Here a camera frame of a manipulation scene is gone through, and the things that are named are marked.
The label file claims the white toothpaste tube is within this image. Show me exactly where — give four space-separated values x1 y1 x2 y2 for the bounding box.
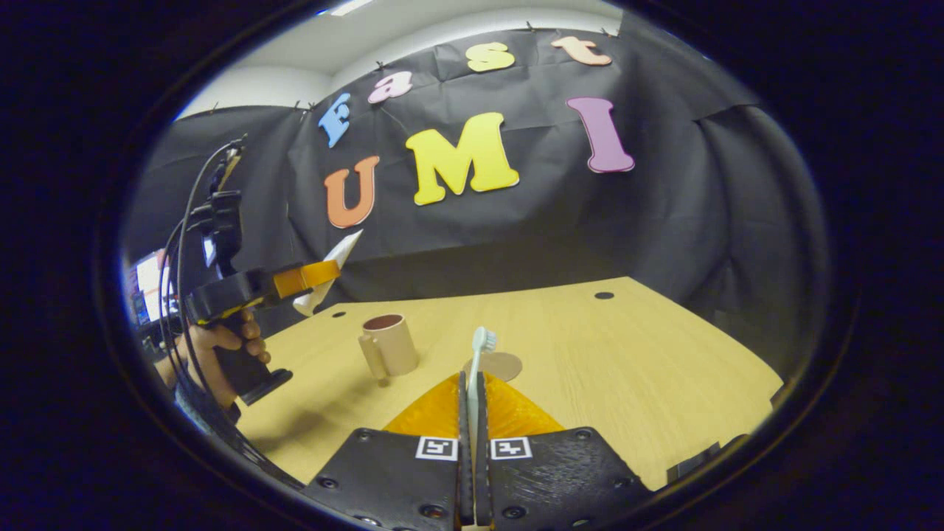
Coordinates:
292 229 364 318

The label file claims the round brown coaster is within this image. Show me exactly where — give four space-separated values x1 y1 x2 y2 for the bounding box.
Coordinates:
463 352 523 383

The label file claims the black cable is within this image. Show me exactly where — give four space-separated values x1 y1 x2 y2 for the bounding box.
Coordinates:
157 136 251 443

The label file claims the computer monitor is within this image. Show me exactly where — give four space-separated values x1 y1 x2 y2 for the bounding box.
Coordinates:
127 249 181 329

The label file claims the beige cup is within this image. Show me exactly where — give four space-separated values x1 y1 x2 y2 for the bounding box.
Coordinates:
358 313 420 386

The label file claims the pale green toothbrush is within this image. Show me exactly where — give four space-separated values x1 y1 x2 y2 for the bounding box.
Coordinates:
463 327 499 528

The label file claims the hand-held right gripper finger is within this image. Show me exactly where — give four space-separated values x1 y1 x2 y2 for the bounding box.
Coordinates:
302 372 473 530
476 371 653 530

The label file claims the black backdrop cloth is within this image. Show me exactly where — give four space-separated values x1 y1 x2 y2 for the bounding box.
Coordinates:
122 26 830 377

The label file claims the wooden desktop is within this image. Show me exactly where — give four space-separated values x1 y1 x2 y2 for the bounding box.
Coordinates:
235 277 784 491

